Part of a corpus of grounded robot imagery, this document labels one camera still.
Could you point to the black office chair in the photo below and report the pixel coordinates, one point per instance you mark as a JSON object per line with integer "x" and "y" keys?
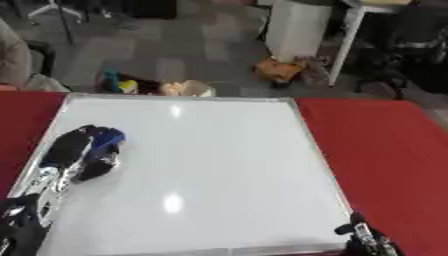
{"x": 408, "y": 50}

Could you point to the orange bag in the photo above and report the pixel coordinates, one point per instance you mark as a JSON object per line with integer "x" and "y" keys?
{"x": 279, "y": 70}

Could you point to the white whiteboard with silver frame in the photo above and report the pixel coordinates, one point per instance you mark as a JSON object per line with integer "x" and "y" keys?
{"x": 221, "y": 160}

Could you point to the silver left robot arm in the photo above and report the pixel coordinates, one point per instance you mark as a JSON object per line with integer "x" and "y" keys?
{"x": 46, "y": 186}

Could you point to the beige bag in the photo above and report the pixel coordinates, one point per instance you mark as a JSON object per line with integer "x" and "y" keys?
{"x": 189, "y": 88}

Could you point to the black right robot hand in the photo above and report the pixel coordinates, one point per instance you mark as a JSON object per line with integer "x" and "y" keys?
{"x": 364, "y": 240}

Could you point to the person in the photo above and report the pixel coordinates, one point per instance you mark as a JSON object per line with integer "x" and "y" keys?
{"x": 11, "y": 56}

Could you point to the white chair base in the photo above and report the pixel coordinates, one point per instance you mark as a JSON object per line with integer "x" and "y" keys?
{"x": 55, "y": 9}

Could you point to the dark bag with colourful items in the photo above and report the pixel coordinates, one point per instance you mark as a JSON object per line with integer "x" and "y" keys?
{"x": 125, "y": 85}

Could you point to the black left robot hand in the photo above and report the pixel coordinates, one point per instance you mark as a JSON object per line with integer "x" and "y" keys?
{"x": 69, "y": 150}

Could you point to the thin dark tripod pole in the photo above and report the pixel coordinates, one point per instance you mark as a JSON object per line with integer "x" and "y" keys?
{"x": 65, "y": 23}

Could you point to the white table leg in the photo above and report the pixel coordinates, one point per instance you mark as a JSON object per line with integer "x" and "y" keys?
{"x": 345, "y": 46}

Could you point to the blue whiteboard brush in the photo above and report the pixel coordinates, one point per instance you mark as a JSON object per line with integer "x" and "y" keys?
{"x": 109, "y": 136}

